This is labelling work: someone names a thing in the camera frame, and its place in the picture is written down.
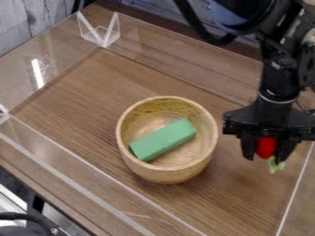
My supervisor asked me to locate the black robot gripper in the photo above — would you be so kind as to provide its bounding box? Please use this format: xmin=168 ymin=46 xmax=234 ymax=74
xmin=223 ymin=103 xmax=315 ymax=164

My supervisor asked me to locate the red plush strawberry toy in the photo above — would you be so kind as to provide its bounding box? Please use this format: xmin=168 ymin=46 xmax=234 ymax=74
xmin=255 ymin=137 xmax=286 ymax=174

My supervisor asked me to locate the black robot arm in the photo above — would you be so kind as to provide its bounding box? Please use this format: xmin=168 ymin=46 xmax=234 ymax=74
xmin=174 ymin=0 xmax=315 ymax=163

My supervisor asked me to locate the green rectangular block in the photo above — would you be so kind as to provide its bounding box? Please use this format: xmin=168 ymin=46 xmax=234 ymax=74
xmin=128 ymin=118 xmax=198 ymax=162

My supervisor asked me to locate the wooden bowl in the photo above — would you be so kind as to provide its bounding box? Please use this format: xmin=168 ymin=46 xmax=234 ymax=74
xmin=116 ymin=96 xmax=218 ymax=184

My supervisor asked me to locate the clear acrylic corner bracket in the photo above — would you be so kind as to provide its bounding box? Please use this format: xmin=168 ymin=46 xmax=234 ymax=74
xmin=76 ymin=12 xmax=120 ymax=48

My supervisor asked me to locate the black table leg bracket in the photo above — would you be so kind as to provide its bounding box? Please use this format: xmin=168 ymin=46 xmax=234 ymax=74
xmin=27 ymin=195 xmax=71 ymax=236

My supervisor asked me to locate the black cable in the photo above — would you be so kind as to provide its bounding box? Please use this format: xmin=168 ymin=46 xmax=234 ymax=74
xmin=0 ymin=211 xmax=53 ymax=236

